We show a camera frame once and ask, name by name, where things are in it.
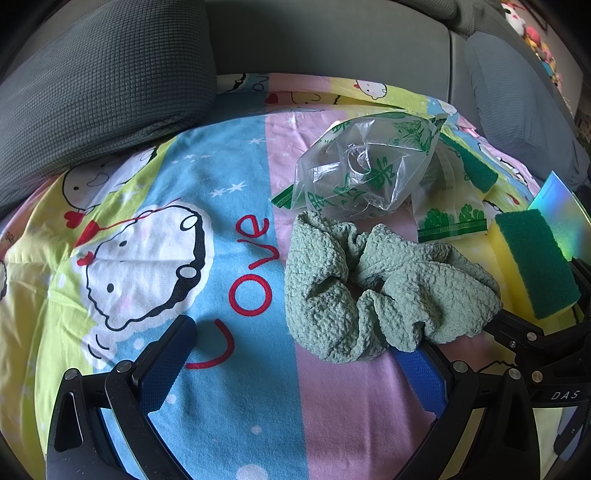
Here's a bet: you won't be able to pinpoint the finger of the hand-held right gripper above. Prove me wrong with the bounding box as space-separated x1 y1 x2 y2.
570 257 591 325
485 309 591 371

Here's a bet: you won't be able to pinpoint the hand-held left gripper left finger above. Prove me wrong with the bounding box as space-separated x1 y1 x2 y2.
46 316 199 480

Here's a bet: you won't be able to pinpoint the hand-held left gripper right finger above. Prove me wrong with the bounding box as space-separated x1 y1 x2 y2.
392 344 557 480

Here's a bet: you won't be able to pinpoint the large yellow green sponge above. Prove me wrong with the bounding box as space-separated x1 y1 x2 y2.
487 209 581 320

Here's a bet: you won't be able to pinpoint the green textured cloth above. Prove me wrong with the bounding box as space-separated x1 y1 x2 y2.
284 210 504 365

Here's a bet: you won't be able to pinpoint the clear plastic bag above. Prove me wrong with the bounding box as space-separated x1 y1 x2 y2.
270 113 450 223

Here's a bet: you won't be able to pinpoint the iridescent shiny sheet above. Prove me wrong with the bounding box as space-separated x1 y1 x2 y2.
526 171 591 260

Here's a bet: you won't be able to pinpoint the cartoon printed blanket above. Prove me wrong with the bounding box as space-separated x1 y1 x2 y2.
0 71 591 480

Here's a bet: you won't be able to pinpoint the flat green print plastic bag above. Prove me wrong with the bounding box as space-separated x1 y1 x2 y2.
411 138 489 243

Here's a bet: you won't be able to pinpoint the small yellow green sponge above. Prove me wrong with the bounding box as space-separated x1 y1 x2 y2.
438 134 499 202

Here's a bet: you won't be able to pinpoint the light grey sofa cushion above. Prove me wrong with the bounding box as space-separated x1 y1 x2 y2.
464 32 588 190

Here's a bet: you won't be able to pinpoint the colourful plush toys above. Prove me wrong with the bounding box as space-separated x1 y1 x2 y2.
501 0 568 88

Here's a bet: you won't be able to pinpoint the dark grey sofa cushion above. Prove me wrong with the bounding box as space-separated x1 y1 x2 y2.
0 0 219 208

